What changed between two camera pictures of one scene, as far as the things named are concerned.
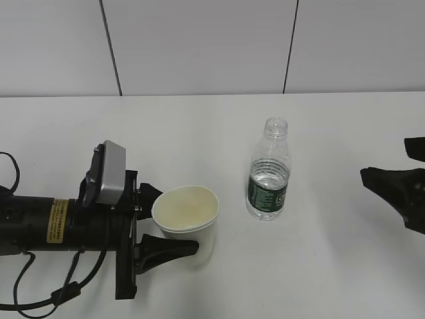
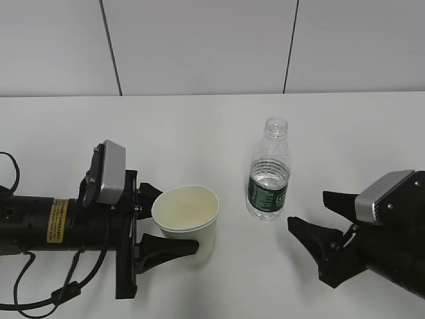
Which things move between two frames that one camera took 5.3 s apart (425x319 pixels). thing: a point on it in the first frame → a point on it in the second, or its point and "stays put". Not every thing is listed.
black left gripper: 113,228 stays put
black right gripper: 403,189 → 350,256
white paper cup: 188,212 stays put
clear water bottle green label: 269,171 stays put
